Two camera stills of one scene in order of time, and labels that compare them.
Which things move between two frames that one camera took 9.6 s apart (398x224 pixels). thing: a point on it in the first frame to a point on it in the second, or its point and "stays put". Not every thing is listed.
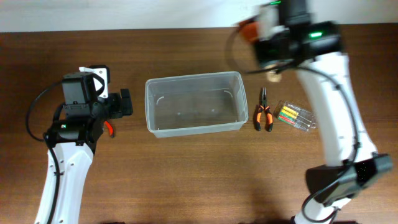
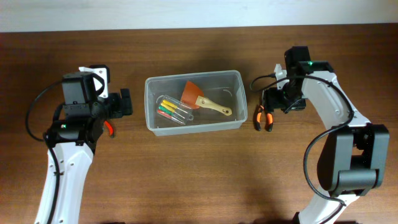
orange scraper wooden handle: x=245 y=42 to x=191 y=96
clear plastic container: x=194 y=104 stays put
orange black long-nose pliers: x=268 y=113 stays put
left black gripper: x=119 y=109 stays put
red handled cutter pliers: x=111 y=129 stays put
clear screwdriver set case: x=295 y=116 to x=173 y=110
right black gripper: x=260 y=60 to x=271 y=101
